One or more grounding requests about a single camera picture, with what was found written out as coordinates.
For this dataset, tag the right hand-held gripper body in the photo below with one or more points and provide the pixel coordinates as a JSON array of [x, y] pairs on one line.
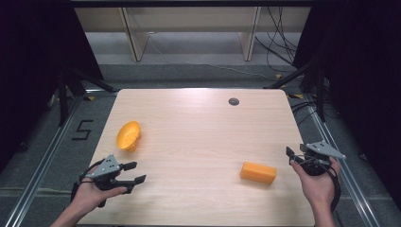
[[318, 151]]

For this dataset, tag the orange plastic bowl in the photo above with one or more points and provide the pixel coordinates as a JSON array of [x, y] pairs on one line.
[[127, 136]]

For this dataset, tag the grey round table grommet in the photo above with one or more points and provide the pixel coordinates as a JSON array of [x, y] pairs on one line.
[[233, 101]]

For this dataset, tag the white shelf unit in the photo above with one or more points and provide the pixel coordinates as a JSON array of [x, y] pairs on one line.
[[136, 44]]

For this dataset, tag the person's right hand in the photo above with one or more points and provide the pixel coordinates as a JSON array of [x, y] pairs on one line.
[[317, 186]]

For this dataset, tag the person's left hand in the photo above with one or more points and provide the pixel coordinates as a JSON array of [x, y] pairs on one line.
[[93, 194]]

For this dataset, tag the black curtain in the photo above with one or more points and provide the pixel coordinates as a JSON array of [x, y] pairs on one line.
[[34, 63], [362, 78]]

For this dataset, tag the aluminium floor rail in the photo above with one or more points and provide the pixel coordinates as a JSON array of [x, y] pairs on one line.
[[38, 176], [356, 189]]

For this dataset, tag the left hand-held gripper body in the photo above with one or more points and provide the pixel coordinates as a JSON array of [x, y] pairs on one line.
[[105, 167]]

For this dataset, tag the orange rectangular block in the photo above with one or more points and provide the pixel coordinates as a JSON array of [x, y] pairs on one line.
[[258, 172]]

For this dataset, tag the black metal stand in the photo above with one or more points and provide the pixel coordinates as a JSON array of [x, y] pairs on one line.
[[63, 94], [320, 91]]

